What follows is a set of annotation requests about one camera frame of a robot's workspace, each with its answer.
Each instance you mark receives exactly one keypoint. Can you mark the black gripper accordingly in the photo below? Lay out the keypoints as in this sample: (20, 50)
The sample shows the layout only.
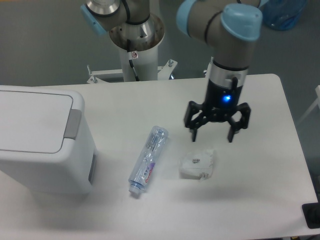
(219, 101)

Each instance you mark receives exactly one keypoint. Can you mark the white trash can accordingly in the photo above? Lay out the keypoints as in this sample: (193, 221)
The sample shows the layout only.
(45, 141)

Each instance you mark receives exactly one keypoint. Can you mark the white frame at right edge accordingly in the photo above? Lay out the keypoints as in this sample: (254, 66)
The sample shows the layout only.
(314, 105)

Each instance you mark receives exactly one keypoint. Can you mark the blue plastic bag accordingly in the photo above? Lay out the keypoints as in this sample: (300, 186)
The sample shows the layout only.
(282, 15)

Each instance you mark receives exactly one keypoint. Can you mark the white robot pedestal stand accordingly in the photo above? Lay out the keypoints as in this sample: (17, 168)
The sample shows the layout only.
(138, 51)

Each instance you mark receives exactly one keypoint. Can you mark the white face mask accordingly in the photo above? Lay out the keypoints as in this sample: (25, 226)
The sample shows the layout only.
(197, 165)

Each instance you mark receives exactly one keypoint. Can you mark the black device at table edge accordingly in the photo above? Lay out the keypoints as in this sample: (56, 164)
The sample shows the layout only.
(311, 213)

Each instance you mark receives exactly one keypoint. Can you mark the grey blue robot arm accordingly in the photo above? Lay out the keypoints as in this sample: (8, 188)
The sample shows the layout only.
(230, 27)

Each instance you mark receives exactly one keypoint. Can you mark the clear plastic water bottle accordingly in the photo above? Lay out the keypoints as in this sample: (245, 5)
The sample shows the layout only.
(149, 155)

